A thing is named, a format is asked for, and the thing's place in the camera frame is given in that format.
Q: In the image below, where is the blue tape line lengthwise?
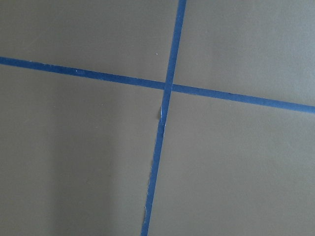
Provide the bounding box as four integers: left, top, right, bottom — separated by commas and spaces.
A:
140, 0, 187, 236

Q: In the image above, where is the blue tape line crosswise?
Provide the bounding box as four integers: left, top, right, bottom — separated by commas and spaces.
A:
0, 57, 315, 114

